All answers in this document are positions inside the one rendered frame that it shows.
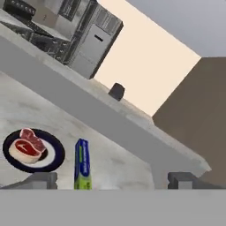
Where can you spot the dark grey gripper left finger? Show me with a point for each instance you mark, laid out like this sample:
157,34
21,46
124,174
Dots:
41,180

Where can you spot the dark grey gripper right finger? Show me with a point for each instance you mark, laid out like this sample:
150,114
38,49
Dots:
184,181

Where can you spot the dark blue rimmed plate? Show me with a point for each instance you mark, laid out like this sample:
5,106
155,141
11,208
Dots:
56,153

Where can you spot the blue green aluminum foil box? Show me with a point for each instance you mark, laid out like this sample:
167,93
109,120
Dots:
82,164

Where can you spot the large raw red steak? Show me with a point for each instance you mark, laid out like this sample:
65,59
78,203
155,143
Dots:
26,149

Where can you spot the small raw red steak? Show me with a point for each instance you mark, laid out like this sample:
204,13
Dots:
28,134

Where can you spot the grey fridge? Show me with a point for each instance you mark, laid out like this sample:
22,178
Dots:
93,48

